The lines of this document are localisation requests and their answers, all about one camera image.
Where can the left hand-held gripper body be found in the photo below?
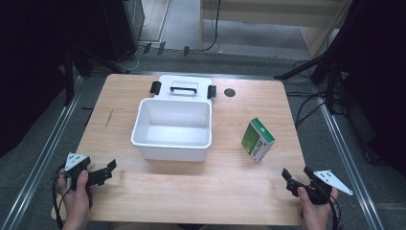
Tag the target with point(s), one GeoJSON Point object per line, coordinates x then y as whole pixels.
{"type": "Point", "coordinates": [76, 168]}

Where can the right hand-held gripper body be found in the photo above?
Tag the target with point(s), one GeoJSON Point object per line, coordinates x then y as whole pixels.
{"type": "Point", "coordinates": [322, 185]}

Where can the green and white carton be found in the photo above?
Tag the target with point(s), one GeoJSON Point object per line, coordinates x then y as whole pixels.
{"type": "Point", "coordinates": [257, 140]}

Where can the white plastic storage box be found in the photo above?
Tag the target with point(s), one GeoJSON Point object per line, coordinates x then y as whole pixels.
{"type": "Point", "coordinates": [174, 131]}

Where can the person's right hand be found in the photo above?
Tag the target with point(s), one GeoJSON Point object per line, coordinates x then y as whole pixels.
{"type": "Point", "coordinates": [314, 212]}

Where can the person's left hand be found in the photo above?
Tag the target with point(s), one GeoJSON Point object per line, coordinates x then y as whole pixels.
{"type": "Point", "coordinates": [76, 201]}

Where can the black tripod stand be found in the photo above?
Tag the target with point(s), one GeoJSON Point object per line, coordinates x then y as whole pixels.
{"type": "Point", "coordinates": [69, 76]}
{"type": "Point", "coordinates": [328, 73]}

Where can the black round table grommet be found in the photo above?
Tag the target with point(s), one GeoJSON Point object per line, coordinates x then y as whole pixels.
{"type": "Point", "coordinates": [230, 92]}

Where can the dark curtain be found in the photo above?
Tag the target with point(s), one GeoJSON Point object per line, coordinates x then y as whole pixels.
{"type": "Point", "coordinates": [38, 64]}
{"type": "Point", "coordinates": [379, 80]}

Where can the black cabinet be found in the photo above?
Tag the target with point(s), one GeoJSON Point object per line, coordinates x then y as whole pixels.
{"type": "Point", "coordinates": [123, 28]}

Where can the metal floor rail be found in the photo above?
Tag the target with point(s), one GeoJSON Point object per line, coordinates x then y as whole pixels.
{"type": "Point", "coordinates": [348, 159]}
{"type": "Point", "coordinates": [41, 159]}

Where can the small dark floor bracket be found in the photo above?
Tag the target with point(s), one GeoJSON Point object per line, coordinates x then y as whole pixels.
{"type": "Point", "coordinates": [186, 50]}
{"type": "Point", "coordinates": [147, 48]}
{"type": "Point", "coordinates": [161, 48]}

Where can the light wooden furniture frame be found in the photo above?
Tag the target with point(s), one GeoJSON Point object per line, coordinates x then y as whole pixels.
{"type": "Point", "coordinates": [271, 12]}

